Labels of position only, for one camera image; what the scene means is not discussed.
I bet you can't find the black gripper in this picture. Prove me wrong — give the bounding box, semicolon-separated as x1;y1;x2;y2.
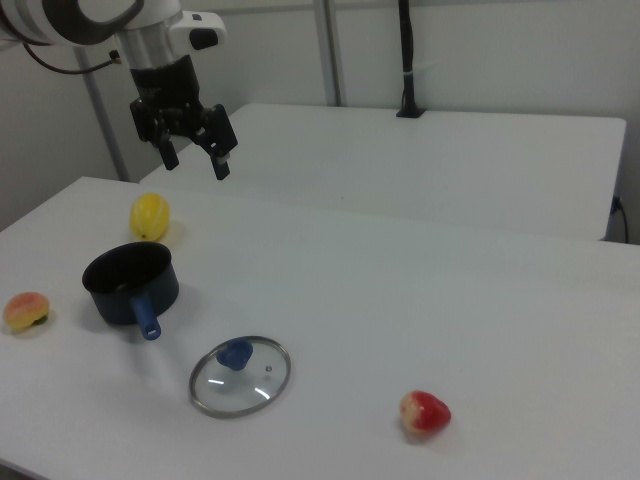
127;54;239;182

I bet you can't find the glass lid with blue knob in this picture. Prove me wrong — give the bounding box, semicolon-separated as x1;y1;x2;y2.
188;335;292;420

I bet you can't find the yellow toy melon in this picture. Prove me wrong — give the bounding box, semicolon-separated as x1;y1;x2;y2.
129;192;172;242

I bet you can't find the white side table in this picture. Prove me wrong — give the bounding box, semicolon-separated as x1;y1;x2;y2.
138;102;628;242

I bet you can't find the toy peach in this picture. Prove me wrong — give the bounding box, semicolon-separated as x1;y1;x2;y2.
2;292;51;335

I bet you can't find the red toy strawberry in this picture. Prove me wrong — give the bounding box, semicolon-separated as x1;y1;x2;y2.
398;390;452;441

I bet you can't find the grey metal wall post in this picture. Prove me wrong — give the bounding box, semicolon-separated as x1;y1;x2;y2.
314;0;347;107
74;47;132;182

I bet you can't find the thin dark arm cable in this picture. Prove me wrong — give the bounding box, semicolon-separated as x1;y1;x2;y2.
22;42;124;75

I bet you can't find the dark pot with blue handle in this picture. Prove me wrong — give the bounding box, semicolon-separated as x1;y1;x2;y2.
82;241;180;342

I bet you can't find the black camera pole on table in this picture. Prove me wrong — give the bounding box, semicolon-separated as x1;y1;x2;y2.
395;0;426;119

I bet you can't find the blue cable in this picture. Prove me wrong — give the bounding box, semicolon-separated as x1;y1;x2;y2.
610;195;630;244

